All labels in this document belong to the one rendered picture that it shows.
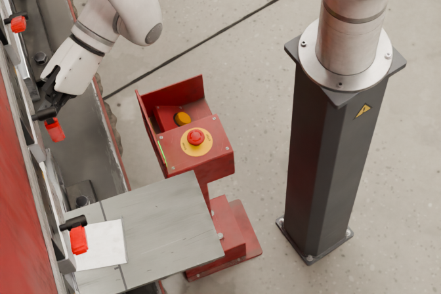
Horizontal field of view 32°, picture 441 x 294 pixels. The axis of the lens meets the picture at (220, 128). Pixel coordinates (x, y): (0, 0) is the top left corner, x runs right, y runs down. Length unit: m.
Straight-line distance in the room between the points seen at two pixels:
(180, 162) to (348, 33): 0.51
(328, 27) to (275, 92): 1.27
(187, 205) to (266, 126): 1.23
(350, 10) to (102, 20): 0.45
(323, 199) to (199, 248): 0.68
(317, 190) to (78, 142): 0.64
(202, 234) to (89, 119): 0.42
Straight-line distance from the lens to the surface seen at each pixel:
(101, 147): 1.66
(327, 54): 1.53
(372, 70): 1.58
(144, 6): 1.39
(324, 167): 1.86
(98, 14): 1.48
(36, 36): 1.81
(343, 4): 1.38
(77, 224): 1.17
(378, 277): 2.47
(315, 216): 2.14
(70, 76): 1.50
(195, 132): 1.72
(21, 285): 0.78
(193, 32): 2.86
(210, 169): 1.77
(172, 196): 1.45
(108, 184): 1.62
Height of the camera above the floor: 2.33
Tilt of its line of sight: 62 degrees down
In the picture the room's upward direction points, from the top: 5 degrees counter-clockwise
